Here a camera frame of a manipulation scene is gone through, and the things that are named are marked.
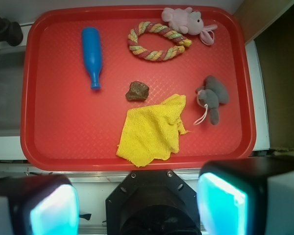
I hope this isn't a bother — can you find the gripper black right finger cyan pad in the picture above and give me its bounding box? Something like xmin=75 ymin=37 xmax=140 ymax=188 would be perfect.
xmin=197 ymin=156 xmax=294 ymax=235

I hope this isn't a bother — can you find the metal sink basin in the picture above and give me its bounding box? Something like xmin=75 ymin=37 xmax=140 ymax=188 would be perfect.
xmin=0 ymin=46 xmax=25 ymax=137

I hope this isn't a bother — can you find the red plastic tray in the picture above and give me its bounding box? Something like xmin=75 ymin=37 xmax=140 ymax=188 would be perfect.
xmin=21 ymin=6 xmax=256 ymax=171

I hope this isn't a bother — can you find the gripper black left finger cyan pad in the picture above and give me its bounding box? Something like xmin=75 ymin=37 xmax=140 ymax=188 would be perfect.
xmin=0 ymin=175 xmax=79 ymax=235

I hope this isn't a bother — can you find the blue plastic bottle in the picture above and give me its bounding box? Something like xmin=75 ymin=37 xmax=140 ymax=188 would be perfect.
xmin=81 ymin=27 xmax=102 ymax=90

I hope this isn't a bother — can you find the brown rock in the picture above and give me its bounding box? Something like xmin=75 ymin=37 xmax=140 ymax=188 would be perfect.
xmin=125 ymin=81 xmax=149 ymax=101

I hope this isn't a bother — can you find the black faucet fixture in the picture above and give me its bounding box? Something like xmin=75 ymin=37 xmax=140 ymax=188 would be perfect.
xmin=0 ymin=17 xmax=24 ymax=47

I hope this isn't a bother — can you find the multicolour rope ring toy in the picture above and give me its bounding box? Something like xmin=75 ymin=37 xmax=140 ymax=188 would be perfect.
xmin=127 ymin=22 xmax=192 ymax=62

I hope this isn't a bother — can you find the yellow cloth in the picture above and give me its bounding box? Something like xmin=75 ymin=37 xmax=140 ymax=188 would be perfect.
xmin=116 ymin=94 xmax=188 ymax=167

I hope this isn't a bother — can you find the gray plush animal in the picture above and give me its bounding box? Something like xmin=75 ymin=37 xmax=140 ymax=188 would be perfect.
xmin=193 ymin=75 xmax=229 ymax=125

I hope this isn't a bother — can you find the pink plush animal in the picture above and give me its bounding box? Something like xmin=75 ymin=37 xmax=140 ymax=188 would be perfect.
xmin=161 ymin=7 xmax=218 ymax=46

